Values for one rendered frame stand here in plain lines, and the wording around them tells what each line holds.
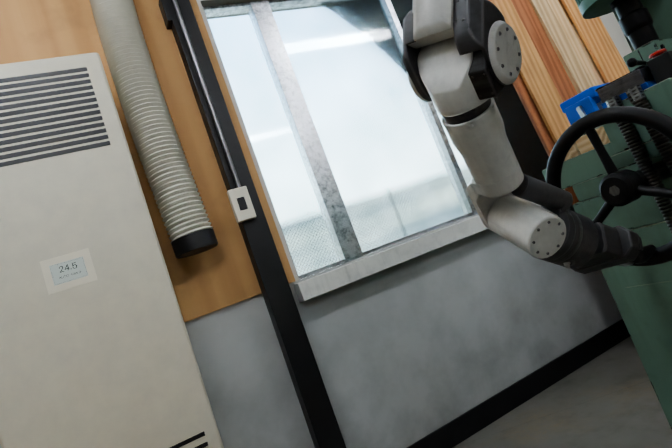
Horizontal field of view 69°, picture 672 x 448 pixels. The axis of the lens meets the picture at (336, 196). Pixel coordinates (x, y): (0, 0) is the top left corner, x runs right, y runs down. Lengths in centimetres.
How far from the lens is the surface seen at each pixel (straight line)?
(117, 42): 203
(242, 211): 190
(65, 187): 170
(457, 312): 234
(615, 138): 109
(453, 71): 64
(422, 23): 65
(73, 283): 164
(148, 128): 188
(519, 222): 74
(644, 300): 128
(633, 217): 122
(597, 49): 334
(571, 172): 126
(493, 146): 68
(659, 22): 143
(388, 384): 216
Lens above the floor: 86
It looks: 8 degrees up
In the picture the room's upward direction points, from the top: 21 degrees counter-clockwise
